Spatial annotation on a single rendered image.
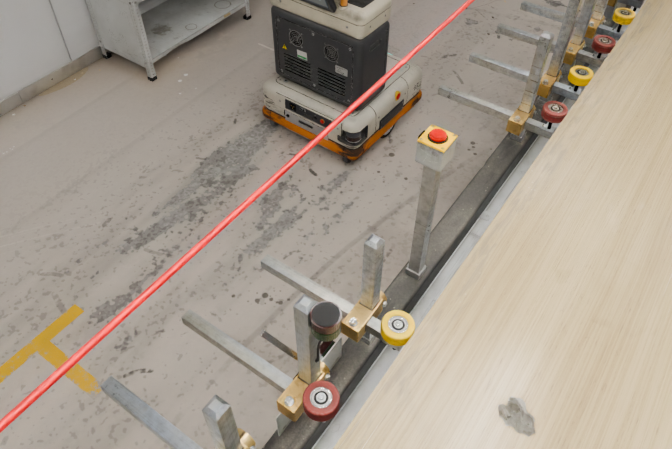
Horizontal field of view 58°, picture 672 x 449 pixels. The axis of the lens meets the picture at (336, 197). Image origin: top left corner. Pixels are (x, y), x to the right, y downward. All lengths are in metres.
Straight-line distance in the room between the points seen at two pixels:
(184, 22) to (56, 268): 1.85
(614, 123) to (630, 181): 0.27
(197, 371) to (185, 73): 1.99
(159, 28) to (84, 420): 2.44
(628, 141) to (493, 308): 0.81
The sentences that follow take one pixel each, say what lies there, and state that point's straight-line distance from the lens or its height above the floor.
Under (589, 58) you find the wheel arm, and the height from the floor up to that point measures 0.83.
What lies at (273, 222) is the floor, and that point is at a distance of 2.85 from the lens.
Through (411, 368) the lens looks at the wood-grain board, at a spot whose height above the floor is 0.90.
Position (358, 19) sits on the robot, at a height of 0.79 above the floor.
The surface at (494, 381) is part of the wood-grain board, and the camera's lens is 1.43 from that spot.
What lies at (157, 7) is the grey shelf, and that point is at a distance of 4.28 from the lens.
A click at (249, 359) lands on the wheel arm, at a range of 1.47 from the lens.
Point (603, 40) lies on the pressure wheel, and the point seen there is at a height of 0.91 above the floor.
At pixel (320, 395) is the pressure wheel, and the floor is 0.91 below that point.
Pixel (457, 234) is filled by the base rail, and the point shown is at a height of 0.70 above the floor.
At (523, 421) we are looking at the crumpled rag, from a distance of 1.39.
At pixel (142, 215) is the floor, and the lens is 3.01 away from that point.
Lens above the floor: 2.14
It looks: 46 degrees down
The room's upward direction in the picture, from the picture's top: straight up
